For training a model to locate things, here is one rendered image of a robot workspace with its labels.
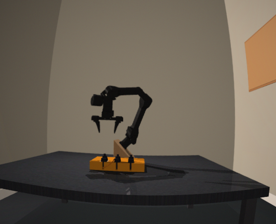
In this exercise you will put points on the black micro servo with orange cable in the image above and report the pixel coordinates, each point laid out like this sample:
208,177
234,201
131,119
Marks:
104,159

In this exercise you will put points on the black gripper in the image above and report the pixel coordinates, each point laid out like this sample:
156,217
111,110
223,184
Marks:
117,119

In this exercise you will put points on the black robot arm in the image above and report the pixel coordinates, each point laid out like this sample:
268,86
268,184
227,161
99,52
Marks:
112,92

